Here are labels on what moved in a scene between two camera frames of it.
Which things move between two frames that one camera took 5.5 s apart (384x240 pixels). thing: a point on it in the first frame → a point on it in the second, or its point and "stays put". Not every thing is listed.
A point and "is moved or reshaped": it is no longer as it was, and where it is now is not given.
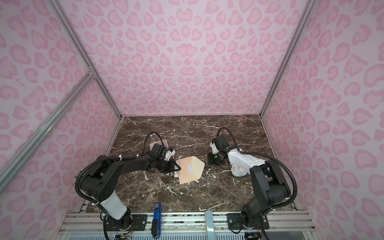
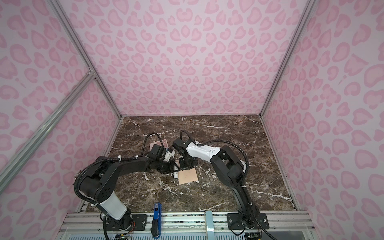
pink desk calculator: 164,141 stays put
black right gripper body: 215,159 → 187,164
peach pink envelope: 191,168 is moved or reshaped
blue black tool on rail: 156,222 stays put
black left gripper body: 165,166 stays put
